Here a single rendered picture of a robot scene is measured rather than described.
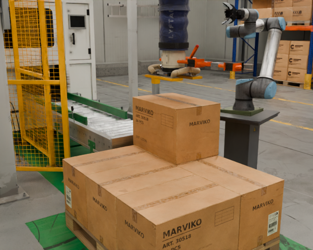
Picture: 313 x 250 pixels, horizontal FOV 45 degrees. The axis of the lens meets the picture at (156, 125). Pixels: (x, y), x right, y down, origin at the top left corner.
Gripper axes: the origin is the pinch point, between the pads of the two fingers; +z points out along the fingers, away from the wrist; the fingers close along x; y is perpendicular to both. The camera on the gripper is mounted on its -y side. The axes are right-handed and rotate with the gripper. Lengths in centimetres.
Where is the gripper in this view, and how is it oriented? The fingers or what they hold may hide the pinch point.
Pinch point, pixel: (222, 13)
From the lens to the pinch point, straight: 282.0
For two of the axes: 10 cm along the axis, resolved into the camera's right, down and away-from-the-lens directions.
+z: -8.1, 1.4, -5.7
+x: 0.0, -9.7, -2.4
